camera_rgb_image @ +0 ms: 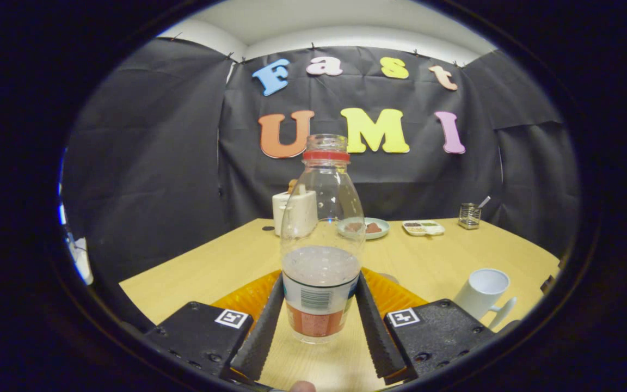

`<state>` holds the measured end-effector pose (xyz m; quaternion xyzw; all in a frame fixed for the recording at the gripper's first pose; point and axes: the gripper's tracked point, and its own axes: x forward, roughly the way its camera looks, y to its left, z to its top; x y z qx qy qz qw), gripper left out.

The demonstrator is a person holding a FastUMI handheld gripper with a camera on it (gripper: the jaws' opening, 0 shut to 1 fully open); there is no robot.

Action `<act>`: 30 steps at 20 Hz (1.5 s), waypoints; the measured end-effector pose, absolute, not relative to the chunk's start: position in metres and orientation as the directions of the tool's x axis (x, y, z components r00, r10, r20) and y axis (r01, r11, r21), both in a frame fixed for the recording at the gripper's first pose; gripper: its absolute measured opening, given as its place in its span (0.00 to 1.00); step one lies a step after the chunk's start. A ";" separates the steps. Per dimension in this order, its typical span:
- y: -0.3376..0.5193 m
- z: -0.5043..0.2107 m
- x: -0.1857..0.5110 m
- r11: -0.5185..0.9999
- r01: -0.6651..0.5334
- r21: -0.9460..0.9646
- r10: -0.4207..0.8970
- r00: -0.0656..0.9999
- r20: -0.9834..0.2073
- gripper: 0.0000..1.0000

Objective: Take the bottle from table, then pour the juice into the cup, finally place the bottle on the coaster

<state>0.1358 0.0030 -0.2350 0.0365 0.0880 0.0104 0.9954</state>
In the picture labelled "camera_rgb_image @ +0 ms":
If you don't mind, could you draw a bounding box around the wooden table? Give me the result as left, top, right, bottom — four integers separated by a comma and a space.
119, 218, 561, 390

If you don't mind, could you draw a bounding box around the white condiment tray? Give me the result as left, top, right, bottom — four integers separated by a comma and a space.
402, 220, 446, 237

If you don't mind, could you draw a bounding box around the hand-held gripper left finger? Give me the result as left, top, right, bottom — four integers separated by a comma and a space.
145, 271, 285, 382

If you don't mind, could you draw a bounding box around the black backdrop cloth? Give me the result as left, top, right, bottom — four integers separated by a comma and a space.
60, 37, 581, 327

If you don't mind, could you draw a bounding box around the white toaster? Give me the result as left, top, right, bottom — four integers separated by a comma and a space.
272, 184, 318, 237

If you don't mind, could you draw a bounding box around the white cup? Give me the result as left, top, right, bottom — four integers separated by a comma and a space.
453, 268, 517, 331

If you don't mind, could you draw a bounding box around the pale round plate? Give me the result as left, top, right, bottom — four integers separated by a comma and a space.
337, 217, 391, 241

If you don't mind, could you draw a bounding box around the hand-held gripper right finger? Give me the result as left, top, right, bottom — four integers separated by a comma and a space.
354, 267, 496, 386

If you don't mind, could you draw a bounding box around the small wire basket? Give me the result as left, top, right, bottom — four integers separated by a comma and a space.
458, 203, 482, 230

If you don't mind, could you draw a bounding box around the clear plastic juice bottle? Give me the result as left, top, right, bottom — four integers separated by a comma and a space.
280, 134, 367, 345

